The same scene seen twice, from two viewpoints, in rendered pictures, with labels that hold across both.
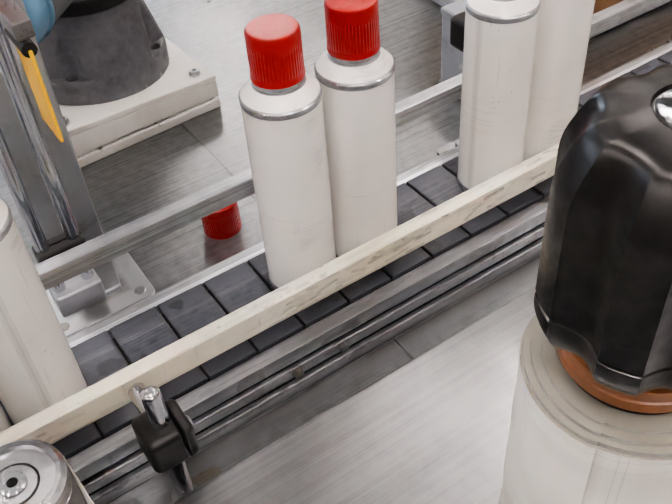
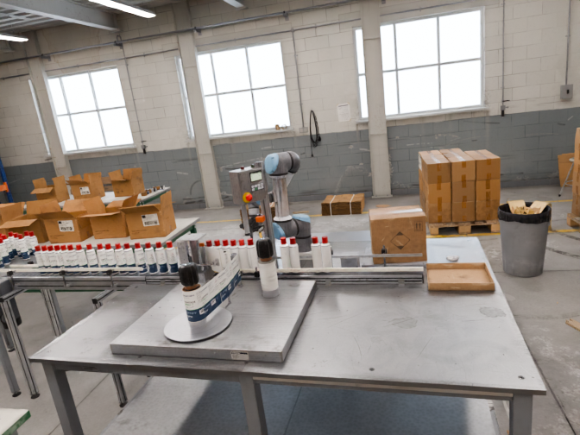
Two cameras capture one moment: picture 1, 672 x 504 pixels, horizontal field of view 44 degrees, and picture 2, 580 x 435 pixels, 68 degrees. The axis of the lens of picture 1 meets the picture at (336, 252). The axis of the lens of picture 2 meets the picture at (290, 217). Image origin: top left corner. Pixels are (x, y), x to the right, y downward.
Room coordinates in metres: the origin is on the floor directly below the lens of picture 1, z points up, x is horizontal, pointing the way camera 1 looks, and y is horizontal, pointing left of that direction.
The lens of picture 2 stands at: (-1.05, -1.69, 1.81)
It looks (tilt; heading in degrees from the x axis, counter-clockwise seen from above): 15 degrees down; 48
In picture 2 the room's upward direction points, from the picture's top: 7 degrees counter-clockwise
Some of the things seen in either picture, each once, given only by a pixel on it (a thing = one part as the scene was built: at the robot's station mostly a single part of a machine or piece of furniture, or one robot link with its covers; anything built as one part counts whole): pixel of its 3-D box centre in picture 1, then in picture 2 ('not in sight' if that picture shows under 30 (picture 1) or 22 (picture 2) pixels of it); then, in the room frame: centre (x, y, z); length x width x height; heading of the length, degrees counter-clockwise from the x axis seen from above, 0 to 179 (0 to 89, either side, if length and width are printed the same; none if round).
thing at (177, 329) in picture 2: not in sight; (198, 324); (-0.21, -0.06, 0.89); 0.31 x 0.31 x 0.01
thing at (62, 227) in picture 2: not in sight; (69, 220); (0.11, 2.72, 0.97); 0.45 x 0.38 x 0.37; 36
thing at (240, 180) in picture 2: not in sight; (248, 185); (0.42, 0.23, 1.38); 0.17 x 0.10 x 0.19; 176
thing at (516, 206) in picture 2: not in sight; (528, 218); (3.12, -0.39, 0.50); 0.42 x 0.41 x 0.28; 123
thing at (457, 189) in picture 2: not in sight; (455, 187); (4.32, 0.88, 0.45); 1.20 x 0.84 x 0.89; 35
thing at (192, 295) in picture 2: not in sight; (192, 293); (-0.21, -0.06, 1.04); 0.09 x 0.09 x 0.29
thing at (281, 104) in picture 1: (289, 165); (285, 255); (0.44, 0.03, 0.98); 0.05 x 0.05 x 0.20
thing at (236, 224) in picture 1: (220, 212); not in sight; (0.56, 0.10, 0.85); 0.03 x 0.03 x 0.03
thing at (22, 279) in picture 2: not in sight; (88, 328); (-0.32, 1.31, 0.47); 1.17 x 0.38 x 0.94; 121
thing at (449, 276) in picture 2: not in sight; (457, 275); (0.91, -0.76, 0.85); 0.30 x 0.26 x 0.04; 121
